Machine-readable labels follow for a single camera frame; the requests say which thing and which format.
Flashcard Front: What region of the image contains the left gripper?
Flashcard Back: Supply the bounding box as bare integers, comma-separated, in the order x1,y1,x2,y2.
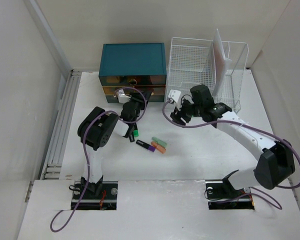
126,91,151,125

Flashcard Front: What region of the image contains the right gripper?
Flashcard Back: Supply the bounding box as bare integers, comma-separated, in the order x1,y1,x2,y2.
170,97,203,128

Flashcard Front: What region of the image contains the teal drawer organizer box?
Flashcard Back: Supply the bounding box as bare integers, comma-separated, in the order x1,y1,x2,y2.
98,42,167,103

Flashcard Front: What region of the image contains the yellow black highlighter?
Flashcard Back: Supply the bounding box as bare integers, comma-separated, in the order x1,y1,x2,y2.
129,132,135,143

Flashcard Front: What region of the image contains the clear mesh zip pouch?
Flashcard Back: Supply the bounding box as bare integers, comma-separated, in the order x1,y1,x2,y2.
212,28,232,97

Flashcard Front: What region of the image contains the pastel green highlighter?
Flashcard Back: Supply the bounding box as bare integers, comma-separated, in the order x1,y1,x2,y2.
151,137,167,148

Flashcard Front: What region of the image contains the purple black highlighter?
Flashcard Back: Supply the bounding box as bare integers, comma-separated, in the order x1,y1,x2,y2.
135,139,156,152

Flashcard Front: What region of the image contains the pastel orange highlighter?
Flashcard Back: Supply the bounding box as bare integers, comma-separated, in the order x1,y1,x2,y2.
150,141,166,154

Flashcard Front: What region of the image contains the green black highlighter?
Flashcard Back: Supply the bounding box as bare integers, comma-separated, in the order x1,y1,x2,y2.
133,125,139,138

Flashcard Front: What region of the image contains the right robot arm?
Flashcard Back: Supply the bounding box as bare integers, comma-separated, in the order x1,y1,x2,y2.
167,84,295,197

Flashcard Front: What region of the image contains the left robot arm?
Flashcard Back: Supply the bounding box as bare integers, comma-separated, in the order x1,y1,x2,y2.
77,88,154,199

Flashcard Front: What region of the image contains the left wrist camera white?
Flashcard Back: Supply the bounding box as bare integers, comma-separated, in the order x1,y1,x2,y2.
114,89,130,104

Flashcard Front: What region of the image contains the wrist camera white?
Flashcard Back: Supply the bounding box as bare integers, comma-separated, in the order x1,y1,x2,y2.
167,89,182,104
114,89,130,104

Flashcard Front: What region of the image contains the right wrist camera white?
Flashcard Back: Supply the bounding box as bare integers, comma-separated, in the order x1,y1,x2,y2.
167,89,182,104

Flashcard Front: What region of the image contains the white wire desk organizer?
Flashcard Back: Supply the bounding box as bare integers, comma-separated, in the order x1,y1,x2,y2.
164,37,249,113

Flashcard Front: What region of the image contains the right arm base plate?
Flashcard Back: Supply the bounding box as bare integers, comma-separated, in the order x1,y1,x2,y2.
204,179,255,210

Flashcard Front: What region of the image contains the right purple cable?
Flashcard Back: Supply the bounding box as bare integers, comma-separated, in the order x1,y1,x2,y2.
162,98,300,210

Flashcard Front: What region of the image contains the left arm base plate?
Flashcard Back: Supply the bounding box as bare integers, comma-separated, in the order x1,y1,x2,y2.
68,181,119,211

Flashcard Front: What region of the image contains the aluminium rail frame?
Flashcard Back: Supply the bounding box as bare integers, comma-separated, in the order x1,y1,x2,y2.
38,69,82,180

